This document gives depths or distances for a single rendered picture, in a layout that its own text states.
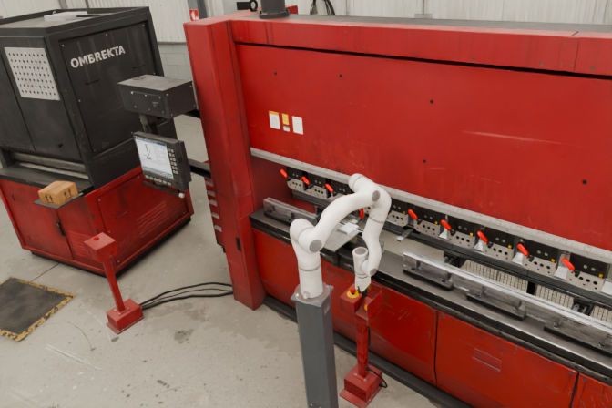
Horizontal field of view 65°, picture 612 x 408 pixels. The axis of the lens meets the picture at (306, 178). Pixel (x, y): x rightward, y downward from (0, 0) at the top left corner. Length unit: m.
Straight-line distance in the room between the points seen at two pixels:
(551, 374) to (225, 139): 2.35
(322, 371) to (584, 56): 2.05
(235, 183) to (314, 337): 1.31
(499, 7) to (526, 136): 4.59
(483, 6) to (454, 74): 4.50
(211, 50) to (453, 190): 1.71
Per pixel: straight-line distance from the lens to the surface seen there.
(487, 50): 2.28
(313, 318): 2.67
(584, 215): 2.41
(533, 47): 2.22
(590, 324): 2.74
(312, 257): 2.49
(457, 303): 2.82
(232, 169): 3.45
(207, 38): 3.19
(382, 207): 2.57
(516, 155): 2.38
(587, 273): 2.56
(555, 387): 2.90
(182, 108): 3.29
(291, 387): 3.56
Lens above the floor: 2.70
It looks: 26 degrees down
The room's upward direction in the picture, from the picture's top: 5 degrees counter-clockwise
